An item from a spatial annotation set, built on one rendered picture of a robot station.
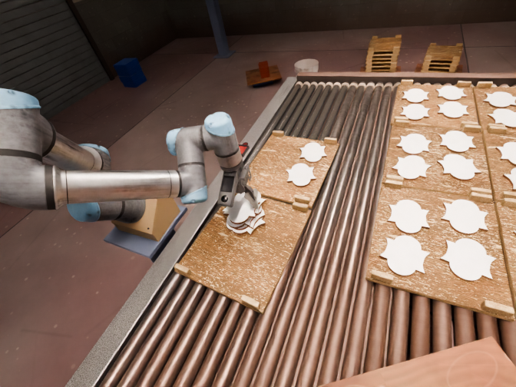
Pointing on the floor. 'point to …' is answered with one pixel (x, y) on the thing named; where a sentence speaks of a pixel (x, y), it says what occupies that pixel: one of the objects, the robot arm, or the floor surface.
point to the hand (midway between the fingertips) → (241, 207)
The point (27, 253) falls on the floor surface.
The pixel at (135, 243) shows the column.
